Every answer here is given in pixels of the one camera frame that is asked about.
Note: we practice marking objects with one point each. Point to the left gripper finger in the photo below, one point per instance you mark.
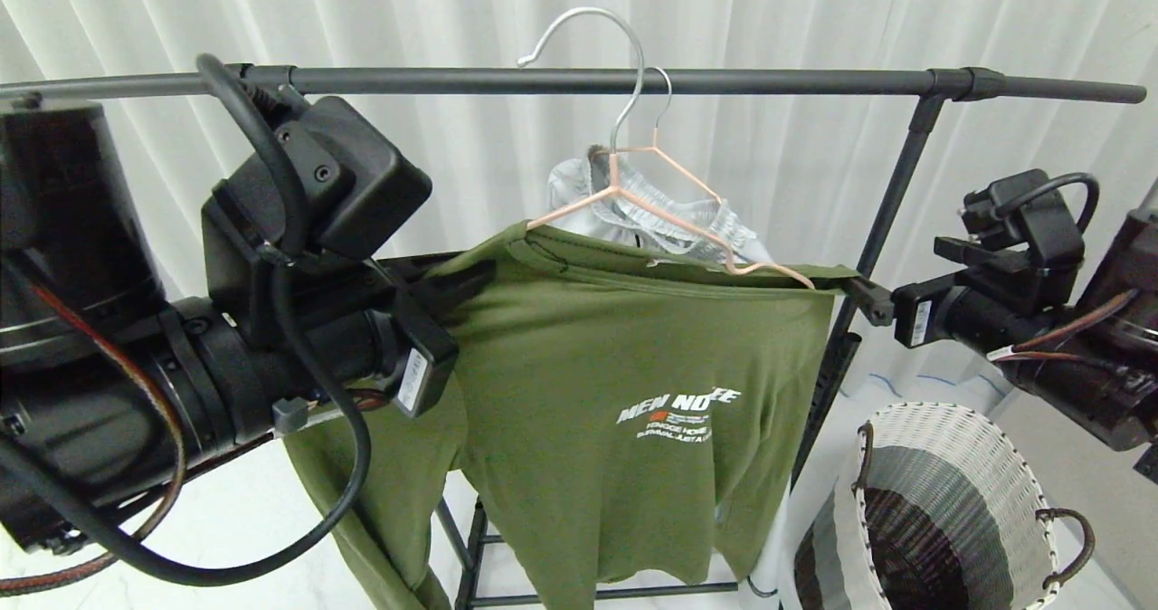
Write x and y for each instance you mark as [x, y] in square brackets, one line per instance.
[416, 266]
[452, 289]

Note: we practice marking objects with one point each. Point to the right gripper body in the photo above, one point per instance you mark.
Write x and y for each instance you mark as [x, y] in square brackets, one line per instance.
[959, 316]

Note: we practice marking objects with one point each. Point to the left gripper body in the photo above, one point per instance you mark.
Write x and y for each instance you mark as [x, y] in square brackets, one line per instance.
[308, 366]

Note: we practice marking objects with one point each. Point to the green garment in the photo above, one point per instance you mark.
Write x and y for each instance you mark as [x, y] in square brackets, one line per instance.
[588, 338]

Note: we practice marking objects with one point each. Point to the pale grey shorts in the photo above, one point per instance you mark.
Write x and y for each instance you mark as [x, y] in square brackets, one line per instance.
[579, 203]

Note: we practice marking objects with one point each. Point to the pink clothes hanger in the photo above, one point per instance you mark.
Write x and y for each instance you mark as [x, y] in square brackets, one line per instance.
[674, 165]
[615, 176]

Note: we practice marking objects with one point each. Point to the white laundry basket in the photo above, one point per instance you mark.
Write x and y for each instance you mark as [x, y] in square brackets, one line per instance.
[941, 429]

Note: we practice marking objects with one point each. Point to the black clothes rack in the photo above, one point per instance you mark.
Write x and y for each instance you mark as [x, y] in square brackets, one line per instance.
[452, 80]

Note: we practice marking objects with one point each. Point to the white curtain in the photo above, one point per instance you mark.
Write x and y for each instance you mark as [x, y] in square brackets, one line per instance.
[452, 13]

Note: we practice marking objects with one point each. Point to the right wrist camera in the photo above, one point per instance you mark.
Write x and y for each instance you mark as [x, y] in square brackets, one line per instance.
[1040, 239]

